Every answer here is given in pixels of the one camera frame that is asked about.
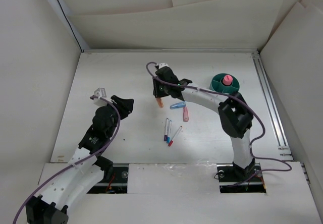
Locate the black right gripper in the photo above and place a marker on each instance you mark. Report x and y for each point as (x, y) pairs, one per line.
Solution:
(158, 92)

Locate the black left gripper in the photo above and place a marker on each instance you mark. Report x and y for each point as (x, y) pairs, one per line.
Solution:
(124, 106)

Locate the orange eraser stick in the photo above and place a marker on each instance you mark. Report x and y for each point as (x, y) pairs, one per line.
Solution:
(160, 102)

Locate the blue translucent stapler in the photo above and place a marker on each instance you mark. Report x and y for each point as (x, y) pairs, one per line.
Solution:
(178, 105)

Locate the pink correction tape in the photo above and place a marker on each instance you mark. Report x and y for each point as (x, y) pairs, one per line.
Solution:
(185, 114)

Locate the red cap white marker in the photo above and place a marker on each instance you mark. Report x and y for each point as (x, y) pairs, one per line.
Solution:
(174, 136)

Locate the pink cap glue bottle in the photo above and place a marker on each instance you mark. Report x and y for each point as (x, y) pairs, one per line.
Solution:
(227, 80)

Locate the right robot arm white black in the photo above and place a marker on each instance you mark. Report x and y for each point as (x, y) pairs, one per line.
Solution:
(235, 118)

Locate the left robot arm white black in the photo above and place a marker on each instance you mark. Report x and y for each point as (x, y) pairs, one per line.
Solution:
(86, 168)

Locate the blue cap white marker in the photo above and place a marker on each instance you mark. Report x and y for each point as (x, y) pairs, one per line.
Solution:
(168, 131)

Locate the teal round divided container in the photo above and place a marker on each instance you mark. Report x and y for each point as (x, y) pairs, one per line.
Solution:
(216, 84)

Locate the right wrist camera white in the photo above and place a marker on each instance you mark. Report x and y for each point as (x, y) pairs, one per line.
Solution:
(161, 65)

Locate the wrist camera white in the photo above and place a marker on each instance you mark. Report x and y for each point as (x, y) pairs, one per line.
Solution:
(161, 65)
(100, 95)

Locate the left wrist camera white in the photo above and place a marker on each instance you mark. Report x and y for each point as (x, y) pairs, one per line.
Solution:
(100, 95)

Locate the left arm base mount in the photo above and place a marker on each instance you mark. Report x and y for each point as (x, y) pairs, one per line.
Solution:
(115, 178)

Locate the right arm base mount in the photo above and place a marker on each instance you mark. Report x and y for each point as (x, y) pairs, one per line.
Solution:
(231, 182)

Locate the aluminium rail right side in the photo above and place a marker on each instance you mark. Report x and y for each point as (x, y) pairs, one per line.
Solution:
(277, 127)

